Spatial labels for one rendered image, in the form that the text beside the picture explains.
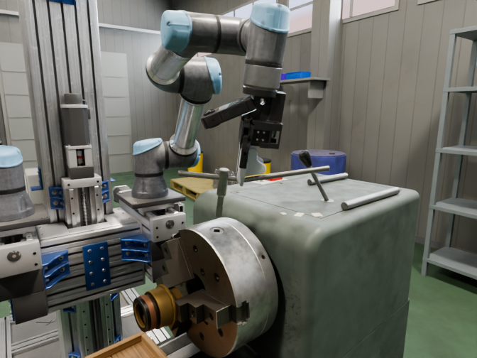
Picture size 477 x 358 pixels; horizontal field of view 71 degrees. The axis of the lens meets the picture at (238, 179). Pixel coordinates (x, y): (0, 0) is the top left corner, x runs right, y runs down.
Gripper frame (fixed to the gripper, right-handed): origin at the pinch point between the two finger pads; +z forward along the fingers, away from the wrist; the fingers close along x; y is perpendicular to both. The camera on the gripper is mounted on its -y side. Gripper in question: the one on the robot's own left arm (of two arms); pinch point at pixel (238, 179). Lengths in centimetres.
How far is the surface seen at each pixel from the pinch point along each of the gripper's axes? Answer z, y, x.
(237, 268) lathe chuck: 17.0, 1.4, -9.2
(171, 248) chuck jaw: 19.6, -13.9, 0.4
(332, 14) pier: -91, 130, 393
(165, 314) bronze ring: 27.6, -12.9, -12.4
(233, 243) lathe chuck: 14.2, 0.3, -3.8
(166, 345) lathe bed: 53, -14, 3
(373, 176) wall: 95, 202, 323
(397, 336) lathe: 57, 63, 16
